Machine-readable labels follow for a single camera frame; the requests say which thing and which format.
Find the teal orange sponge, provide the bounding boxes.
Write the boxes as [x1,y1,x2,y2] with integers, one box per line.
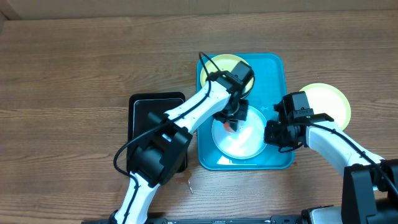
[223,122,238,133]

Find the light blue plate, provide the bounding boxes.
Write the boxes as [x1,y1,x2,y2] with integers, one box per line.
[211,106,267,159]

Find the yellow plate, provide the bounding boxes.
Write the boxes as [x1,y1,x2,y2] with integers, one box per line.
[300,83,351,130]
[199,54,255,99]

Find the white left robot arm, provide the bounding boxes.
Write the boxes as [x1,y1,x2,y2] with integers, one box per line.
[108,61,254,223]

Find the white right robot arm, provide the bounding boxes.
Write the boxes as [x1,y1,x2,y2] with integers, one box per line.
[264,113,397,224]

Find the teal plastic serving tray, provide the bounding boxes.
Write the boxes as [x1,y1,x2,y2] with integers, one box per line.
[197,53,295,170]

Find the black water tray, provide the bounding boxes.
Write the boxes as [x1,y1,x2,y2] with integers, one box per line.
[127,91,188,174]

